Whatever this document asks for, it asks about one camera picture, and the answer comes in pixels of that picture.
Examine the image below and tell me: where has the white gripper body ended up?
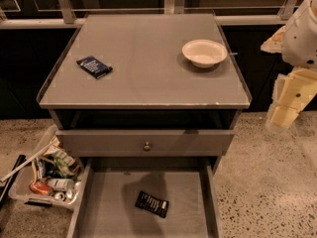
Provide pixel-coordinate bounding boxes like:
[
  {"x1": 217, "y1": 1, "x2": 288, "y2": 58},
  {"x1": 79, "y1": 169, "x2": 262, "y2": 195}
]
[{"x1": 277, "y1": 66, "x2": 317, "y2": 112}]

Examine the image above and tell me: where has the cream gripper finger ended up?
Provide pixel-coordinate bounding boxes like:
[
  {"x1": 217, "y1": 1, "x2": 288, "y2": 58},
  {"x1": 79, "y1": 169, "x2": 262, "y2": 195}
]
[
  {"x1": 261, "y1": 26, "x2": 285, "y2": 54},
  {"x1": 266, "y1": 104, "x2": 299, "y2": 129}
]

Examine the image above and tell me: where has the black rxbar chocolate wrapper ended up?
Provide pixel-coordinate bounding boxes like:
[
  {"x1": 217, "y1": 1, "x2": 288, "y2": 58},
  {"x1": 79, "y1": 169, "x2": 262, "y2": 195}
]
[{"x1": 135, "y1": 191, "x2": 169, "y2": 218}]

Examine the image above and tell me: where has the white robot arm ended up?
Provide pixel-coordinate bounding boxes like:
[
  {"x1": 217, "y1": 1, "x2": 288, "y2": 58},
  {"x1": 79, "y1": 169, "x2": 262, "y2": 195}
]
[{"x1": 261, "y1": 0, "x2": 317, "y2": 132}]

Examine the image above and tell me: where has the round metal drawer knob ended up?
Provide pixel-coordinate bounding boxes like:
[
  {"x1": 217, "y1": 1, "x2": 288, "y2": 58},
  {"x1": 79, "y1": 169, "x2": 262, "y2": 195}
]
[{"x1": 143, "y1": 142, "x2": 152, "y2": 152}]

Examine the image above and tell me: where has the grey drawer cabinet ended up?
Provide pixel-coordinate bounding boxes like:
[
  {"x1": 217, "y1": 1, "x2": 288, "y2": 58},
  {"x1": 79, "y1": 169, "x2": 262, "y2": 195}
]
[{"x1": 36, "y1": 13, "x2": 253, "y2": 166}]

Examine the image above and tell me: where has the open grey middle drawer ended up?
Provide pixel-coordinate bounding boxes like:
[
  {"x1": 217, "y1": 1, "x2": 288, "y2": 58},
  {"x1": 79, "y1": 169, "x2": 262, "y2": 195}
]
[{"x1": 66, "y1": 157, "x2": 223, "y2": 238}]

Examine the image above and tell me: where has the grey top drawer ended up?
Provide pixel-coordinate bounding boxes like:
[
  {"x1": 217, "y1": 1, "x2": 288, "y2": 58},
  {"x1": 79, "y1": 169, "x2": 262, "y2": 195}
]
[{"x1": 56, "y1": 129, "x2": 234, "y2": 157}]

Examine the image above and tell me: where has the white paper bowl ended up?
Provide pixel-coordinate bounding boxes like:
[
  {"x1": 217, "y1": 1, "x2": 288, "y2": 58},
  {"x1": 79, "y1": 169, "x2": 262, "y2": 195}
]
[{"x1": 182, "y1": 40, "x2": 228, "y2": 68}]

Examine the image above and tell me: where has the blue snack bar wrapper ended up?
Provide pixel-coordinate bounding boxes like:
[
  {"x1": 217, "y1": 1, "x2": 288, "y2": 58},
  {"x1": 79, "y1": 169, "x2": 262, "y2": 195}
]
[{"x1": 76, "y1": 56, "x2": 113, "y2": 79}]

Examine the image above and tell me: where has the green white snack bag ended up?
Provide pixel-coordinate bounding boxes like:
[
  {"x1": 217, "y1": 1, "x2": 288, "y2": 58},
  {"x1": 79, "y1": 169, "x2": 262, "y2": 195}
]
[{"x1": 46, "y1": 146, "x2": 79, "y2": 179}]

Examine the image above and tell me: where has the white can in bin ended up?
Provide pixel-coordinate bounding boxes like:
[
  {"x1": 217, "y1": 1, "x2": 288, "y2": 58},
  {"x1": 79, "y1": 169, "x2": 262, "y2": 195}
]
[{"x1": 47, "y1": 178, "x2": 74, "y2": 191}]

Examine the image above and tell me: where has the clear plastic bin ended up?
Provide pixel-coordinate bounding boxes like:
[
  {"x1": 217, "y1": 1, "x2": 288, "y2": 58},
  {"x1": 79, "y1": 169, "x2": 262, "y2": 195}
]
[{"x1": 9, "y1": 125, "x2": 83, "y2": 209}]

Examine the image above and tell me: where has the orange snack packet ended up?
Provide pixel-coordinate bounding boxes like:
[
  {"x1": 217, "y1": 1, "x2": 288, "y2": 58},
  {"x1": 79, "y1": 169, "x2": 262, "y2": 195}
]
[{"x1": 29, "y1": 180, "x2": 53, "y2": 196}]

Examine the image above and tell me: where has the metal window railing frame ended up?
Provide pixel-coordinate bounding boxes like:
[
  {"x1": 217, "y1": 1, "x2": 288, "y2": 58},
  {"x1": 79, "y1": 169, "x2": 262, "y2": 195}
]
[{"x1": 0, "y1": 0, "x2": 304, "y2": 29}]

